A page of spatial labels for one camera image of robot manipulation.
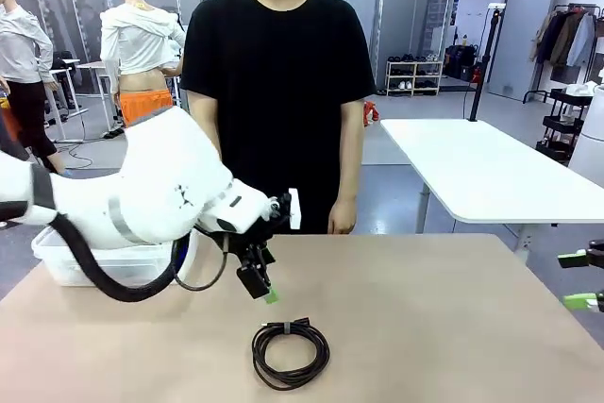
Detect black cable coil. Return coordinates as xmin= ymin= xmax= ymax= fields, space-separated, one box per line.
xmin=250 ymin=317 xmax=331 ymax=392

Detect clear plastic storage bin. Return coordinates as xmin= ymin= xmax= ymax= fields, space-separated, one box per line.
xmin=30 ymin=226 xmax=199 ymax=287

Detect mannequin with orange pants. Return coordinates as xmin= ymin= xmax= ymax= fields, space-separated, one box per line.
xmin=99 ymin=0 xmax=190 ymax=128

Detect black bags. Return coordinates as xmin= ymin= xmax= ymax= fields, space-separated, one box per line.
xmin=445 ymin=42 xmax=483 ymax=83

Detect wooden shoe rack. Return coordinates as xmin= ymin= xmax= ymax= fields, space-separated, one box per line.
xmin=385 ymin=59 xmax=445 ymax=97

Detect person in black T-shirt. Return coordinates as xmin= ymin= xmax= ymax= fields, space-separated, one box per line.
xmin=178 ymin=0 xmax=378 ymax=236

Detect clothes rack with coats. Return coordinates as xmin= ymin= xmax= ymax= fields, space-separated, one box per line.
xmin=522 ymin=2 xmax=604 ymax=105

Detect person's left forearm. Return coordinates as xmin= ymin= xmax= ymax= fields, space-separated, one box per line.
xmin=335 ymin=95 xmax=367 ymax=204

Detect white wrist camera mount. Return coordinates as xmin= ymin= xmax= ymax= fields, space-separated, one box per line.
xmin=271 ymin=188 xmax=302 ymax=230

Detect mannequin with black pants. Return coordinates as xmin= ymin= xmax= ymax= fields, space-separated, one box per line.
xmin=0 ymin=0 xmax=65 ymax=176

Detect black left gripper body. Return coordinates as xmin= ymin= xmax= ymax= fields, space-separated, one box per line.
xmin=235 ymin=242 xmax=277 ymax=300

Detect small red object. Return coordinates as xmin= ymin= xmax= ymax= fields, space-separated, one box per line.
xmin=361 ymin=99 xmax=381 ymax=127

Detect black camera pole stand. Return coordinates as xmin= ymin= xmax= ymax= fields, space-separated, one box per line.
xmin=467 ymin=2 xmax=507 ymax=123

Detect large white table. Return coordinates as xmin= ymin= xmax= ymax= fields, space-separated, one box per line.
xmin=379 ymin=118 xmax=604 ymax=253

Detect black utility cart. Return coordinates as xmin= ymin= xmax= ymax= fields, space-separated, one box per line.
xmin=536 ymin=86 xmax=595 ymax=167

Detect black braided cable sleeve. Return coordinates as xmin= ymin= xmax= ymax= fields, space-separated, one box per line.
xmin=46 ymin=211 xmax=199 ymax=303

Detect person's right forearm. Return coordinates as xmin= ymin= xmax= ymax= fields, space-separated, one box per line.
xmin=186 ymin=89 xmax=223 ymax=152

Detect person's left hand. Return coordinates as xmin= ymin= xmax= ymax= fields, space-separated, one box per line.
xmin=327 ymin=197 xmax=359 ymax=236

